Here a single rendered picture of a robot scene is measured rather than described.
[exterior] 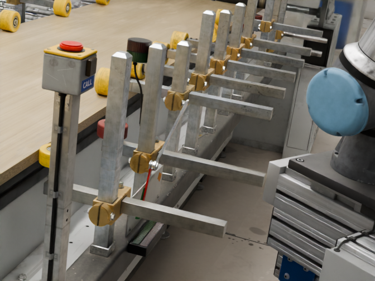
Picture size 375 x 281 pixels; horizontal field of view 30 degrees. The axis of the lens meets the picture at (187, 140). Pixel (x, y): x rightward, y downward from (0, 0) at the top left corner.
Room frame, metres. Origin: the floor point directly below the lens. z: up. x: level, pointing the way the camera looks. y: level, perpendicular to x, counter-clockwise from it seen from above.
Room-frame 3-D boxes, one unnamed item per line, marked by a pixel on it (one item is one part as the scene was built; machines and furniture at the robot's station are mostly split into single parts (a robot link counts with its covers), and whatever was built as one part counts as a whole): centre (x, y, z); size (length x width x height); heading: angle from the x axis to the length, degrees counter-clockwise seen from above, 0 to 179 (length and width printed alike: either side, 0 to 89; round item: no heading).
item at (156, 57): (1.67, 0.10, 0.91); 0.04 x 0.04 x 0.48; 77
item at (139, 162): (1.69, 0.10, 0.85); 0.14 x 0.06 x 0.05; 167
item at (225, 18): (2.40, -0.07, 0.90); 0.04 x 0.04 x 0.48; 77
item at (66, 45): (1.17, 0.22, 1.22); 0.04 x 0.04 x 0.02
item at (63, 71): (1.17, 0.22, 1.18); 0.07 x 0.07 x 0.08; 77
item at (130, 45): (1.68, 0.15, 1.14); 0.06 x 0.06 x 0.02
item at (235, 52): (2.66, -0.13, 0.95); 0.14 x 0.06 x 0.05; 167
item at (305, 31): (3.41, -0.33, 0.95); 0.50 x 0.04 x 0.04; 77
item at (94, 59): (1.16, 0.18, 1.20); 0.03 x 0.01 x 0.03; 167
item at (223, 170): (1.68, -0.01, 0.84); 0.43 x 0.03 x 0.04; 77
